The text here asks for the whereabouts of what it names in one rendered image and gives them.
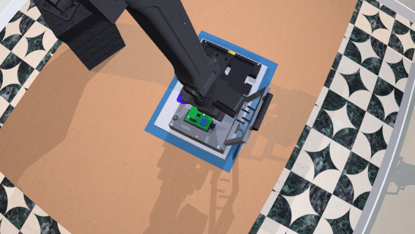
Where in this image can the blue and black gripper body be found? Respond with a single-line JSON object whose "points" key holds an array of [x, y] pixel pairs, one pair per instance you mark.
{"points": [[203, 106]]}

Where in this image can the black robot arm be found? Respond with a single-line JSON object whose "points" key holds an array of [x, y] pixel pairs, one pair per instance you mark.
{"points": [[169, 27]]}

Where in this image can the green circuit board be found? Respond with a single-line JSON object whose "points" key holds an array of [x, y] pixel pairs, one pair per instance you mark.
{"points": [[199, 119]]}

